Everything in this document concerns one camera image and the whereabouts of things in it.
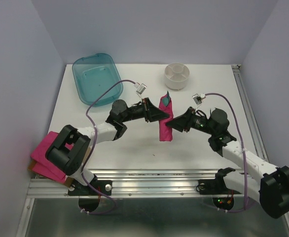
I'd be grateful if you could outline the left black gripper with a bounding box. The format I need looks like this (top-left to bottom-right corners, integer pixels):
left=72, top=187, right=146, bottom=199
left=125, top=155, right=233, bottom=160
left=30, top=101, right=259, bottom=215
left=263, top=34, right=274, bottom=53
left=121, top=97, right=169, bottom=123

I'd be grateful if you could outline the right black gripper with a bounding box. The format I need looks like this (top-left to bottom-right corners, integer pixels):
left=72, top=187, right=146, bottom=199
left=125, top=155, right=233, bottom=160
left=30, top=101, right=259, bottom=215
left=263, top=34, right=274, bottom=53
left=165, top=107, right=216, bottom=136

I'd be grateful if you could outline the teal plastic spoon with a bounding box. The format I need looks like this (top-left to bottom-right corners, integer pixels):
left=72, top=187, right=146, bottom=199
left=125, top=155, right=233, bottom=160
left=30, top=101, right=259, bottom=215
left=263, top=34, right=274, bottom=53
left=162, top=97, right=170, bottom=106

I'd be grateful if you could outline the pink paper napkin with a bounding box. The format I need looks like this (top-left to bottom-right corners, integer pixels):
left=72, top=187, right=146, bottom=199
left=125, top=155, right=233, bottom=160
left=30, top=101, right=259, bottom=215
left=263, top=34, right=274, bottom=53
left=159, top=94, right=174, bottom=142

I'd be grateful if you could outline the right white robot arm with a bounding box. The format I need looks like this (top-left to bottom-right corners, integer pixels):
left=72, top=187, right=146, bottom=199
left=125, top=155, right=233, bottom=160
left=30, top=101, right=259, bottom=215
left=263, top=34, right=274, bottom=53
left=166, top=107, right=289, bottom=219

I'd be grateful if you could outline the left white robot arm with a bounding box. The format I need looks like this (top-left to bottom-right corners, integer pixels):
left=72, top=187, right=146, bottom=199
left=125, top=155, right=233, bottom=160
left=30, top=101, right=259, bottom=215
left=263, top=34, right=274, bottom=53
left=45, top=98, right=169, bottom=195

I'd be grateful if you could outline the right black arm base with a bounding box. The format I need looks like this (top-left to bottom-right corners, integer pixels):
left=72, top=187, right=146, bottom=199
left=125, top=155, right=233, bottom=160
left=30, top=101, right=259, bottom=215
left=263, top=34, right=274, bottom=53
left=195, top=167, right=240, bottom=195

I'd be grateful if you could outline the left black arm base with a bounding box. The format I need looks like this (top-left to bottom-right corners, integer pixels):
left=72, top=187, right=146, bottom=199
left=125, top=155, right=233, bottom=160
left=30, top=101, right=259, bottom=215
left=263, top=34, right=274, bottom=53
left=68, top=177, right=112, bottom=196

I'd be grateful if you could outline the pink napkin stack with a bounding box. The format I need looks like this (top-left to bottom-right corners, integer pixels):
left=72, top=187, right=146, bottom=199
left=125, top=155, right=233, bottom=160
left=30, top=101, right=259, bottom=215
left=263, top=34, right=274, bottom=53
left=31, top=131, right=66, bottom=184

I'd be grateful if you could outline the white utensil holder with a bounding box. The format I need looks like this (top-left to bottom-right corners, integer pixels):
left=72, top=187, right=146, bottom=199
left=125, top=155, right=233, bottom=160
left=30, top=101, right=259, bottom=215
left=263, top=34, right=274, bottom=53
left=164, top=63, right=190, bottom=90

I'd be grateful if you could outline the teal plastic bin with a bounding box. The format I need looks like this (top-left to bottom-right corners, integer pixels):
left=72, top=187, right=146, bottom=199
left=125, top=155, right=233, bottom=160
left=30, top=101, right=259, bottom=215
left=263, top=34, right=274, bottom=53
left=72, top=53, right=123, bottom=107

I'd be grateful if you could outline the brown cardboard tray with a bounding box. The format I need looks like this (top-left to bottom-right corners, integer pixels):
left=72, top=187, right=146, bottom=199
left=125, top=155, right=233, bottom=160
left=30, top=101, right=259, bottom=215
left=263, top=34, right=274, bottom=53
left=27, top=148, right=90, bottom=188

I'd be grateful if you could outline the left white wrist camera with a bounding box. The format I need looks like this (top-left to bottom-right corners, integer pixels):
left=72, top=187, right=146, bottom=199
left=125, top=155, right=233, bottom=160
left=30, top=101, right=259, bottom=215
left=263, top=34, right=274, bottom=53
left=134, top=83, right=147, bottom=95

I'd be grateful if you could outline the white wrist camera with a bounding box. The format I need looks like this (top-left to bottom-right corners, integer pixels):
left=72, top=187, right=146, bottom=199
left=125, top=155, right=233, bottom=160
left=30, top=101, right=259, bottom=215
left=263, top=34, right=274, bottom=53
left=134, top=83, right=147, bottom=95
left=192, top=93, right=206, bottom=106

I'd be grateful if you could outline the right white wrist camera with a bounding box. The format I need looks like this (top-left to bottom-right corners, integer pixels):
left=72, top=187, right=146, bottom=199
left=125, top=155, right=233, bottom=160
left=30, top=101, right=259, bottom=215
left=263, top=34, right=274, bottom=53
left=192, top=93, right=206, bottom=106

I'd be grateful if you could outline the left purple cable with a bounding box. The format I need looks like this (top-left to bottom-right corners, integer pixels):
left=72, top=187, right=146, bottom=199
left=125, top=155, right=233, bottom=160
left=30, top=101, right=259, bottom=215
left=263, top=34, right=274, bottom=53
left=81, top=79, right=140, bottom=216

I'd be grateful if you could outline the aluminium frame rail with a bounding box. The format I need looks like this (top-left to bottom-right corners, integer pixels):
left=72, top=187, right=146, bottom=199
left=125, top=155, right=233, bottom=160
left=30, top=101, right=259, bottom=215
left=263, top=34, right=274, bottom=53
left=16, top=63, right=289, bottom=237

